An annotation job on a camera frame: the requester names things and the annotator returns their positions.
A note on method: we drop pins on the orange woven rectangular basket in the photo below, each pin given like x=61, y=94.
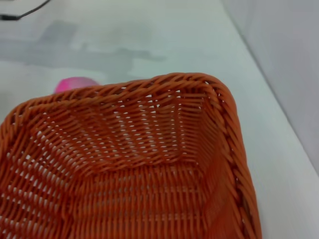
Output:
x=139, y=189

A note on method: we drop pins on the pink ball with magenta patch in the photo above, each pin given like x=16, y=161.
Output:
x=72, y=83

